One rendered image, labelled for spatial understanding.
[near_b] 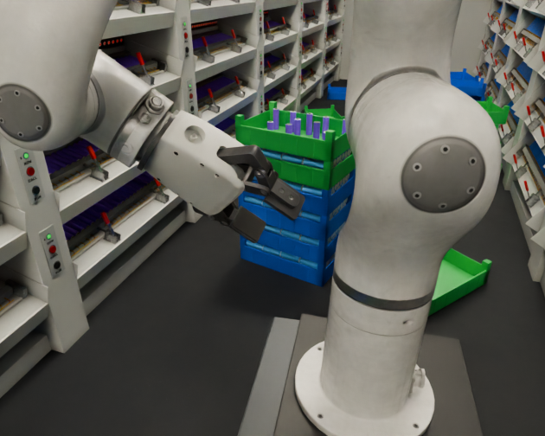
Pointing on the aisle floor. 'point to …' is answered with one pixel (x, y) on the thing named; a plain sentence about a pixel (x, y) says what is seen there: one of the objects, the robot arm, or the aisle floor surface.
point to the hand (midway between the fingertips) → (272, 218)
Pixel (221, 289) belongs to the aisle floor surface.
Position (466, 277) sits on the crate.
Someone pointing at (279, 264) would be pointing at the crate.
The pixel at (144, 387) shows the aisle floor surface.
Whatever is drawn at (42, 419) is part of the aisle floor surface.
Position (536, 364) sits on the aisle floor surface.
